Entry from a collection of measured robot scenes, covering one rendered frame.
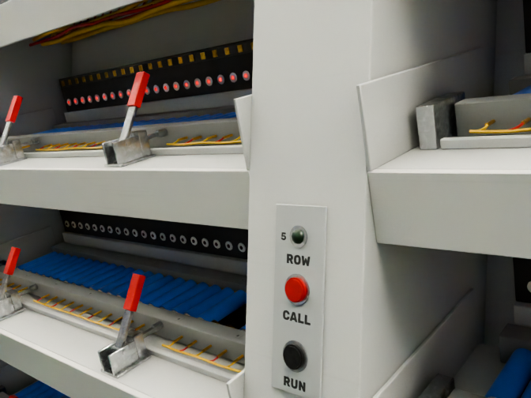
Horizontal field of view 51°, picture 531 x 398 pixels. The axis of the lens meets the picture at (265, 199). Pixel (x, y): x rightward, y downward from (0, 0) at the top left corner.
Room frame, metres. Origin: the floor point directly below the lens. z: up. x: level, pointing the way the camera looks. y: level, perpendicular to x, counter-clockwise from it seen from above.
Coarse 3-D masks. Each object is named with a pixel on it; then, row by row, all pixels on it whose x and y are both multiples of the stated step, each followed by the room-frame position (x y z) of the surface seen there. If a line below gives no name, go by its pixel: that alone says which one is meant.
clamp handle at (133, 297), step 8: (136, 280) 0.53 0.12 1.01; (144, 280) 0.53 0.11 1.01; (136, 288) 0.52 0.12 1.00; (128, 296) 0.53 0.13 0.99; (136, 296) 0.52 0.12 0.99; (128, 304) 0.52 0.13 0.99; (136, 304) 0.52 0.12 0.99; (128, 312) 0.52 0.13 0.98; (128, 320) 0.52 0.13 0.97; (120, 328) 0.52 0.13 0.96; (128, 328) 0.52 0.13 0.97; (120, 336) 0.52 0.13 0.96; (120, 344) 0.51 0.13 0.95
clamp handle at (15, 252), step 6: (12, 246) 0.71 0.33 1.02; (12, 252) 0.71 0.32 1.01; (18, 252) 0.71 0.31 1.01; (12, 258) 0.70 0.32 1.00; (6, 264) 0.70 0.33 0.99; (12, 264) 0.70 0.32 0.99; (6, 270) 0.70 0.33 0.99; (12, 270) 0.70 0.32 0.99; (6, 276) 0.70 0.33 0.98; (6, 282) 0.70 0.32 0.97; (0, 288) 0.70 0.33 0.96; (0, 294) 0.69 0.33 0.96; (0, 300) 0.69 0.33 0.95
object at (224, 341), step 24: (24, 288) 0.75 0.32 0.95; (48, 288) 0.71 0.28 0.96; (72, 288) 0.68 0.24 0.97; (96, 312) 0.63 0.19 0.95; (120, 312) 0.60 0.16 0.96; (144, 312) 0.58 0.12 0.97; (168, 312) 0.56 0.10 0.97; (168, 336) 0.55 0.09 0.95; (192, 336) 0.52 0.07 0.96; (216, 336) 0.50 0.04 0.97; (240, 336) 0.49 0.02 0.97; (240, 360) 0.48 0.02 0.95
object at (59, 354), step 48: (48, 240) 0.91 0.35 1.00; (96, 240) 0.83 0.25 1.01; (0, 336) 0.65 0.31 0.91; (48, 336) 0.61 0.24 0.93; (96, 336) 0.59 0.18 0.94; (48, 384) 0.60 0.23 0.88; (96, 384) 0.51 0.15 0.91; (144, 384) 0.48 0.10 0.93; (192, 384) 0.47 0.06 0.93; (240, 384) 0.38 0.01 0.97
